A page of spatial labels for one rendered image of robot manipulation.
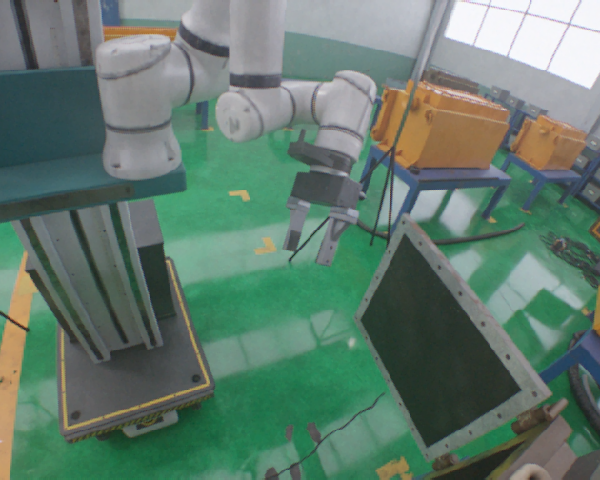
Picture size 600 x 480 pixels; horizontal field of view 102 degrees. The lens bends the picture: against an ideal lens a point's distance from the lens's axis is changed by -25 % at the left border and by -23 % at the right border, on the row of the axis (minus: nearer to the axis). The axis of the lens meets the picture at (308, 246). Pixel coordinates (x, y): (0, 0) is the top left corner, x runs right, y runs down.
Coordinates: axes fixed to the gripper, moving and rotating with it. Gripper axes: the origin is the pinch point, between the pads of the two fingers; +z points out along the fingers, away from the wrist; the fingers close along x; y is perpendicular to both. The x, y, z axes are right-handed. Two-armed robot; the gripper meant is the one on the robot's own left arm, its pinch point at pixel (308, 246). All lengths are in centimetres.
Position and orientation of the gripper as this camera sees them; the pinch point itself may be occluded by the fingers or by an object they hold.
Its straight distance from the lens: 56.7
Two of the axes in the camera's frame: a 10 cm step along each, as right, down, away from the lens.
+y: 7.2, 1.7, 6.7
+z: -2.8, 9.6, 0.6
